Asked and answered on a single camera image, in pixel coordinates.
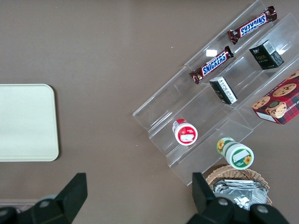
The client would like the red tartan cookie box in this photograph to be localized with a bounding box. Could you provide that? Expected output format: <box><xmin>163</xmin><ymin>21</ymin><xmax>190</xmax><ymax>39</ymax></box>
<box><xmin>251</xmin><ymin>69</ymin><xmax>299</xmax><ymax>126</ymax></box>

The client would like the green lid yogurt cup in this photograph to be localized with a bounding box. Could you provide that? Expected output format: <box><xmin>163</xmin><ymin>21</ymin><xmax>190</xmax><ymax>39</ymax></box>
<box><xmin>216</xmin><ymin>137</ymin><xmax>255</xmax><ymax>169</ymax></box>

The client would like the aluminium foil container stack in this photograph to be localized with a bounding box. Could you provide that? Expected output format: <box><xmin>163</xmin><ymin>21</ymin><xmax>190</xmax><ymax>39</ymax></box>
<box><xmin>213</xmin><ymin>179</ymin><xmax>269</xmax><ymax>212</ymax></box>

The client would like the small black box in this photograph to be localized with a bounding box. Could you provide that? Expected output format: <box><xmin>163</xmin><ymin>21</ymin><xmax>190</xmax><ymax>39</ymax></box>
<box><xmin>249</xmin><ymin>39</ymin><xmax>285</xmax><ymax>70</ymax></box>
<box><xmin>209</xmin><ymin>76</ymin><xmax>238</xmax><ymax>105</ymax></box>

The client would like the cream rectangular tray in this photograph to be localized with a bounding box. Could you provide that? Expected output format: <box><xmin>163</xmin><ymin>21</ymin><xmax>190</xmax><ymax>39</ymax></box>
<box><xmin>0</xmin><ymin>84</ymin><xmax>59</xmax><ymax>162</ymax></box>

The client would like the clear acrylic step display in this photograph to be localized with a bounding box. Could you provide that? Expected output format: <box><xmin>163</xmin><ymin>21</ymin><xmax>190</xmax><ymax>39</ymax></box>
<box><xmin>132</xmin><ymin>0</ymin><xmax>299</xmax><ymax>187</ymax></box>

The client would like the Snickers chocolate bar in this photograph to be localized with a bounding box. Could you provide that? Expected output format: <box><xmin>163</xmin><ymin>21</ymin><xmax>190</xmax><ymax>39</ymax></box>
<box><xmin>189</xmin><ymin>45</ymin><xmax>235</xmax><ymax>85</ymax></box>
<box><xmin>227</xmin><ymin>6</ymin><xmax>278</xmax><ymax>45</ymax></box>

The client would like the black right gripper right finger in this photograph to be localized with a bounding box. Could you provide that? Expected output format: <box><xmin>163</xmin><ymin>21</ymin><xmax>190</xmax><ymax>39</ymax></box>
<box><xmin>186</xmin><ymin>172</ymin><xmax>292</xmax><ymax>224</ymax></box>

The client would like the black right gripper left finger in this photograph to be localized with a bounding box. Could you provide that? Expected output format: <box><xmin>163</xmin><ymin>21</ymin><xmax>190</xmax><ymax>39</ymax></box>
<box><xmin>0</xmin><ymin>172</ymin><xmax>88</xmax><ymax>224</ymax></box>

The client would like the red lid yogurt cup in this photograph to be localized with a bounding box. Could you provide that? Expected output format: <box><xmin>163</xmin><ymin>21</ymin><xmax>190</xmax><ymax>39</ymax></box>
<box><xmin>172</xmin><ymin>118</ymin><xmax>199</xmax><ymax>146</ymax></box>

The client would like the light tan wicker basket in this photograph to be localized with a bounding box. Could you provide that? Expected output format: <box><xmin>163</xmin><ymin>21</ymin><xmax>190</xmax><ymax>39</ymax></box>
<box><xmin>205</xmin><ymin>164</ymin><xmax>273</xmax><ymax>208</ymax></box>

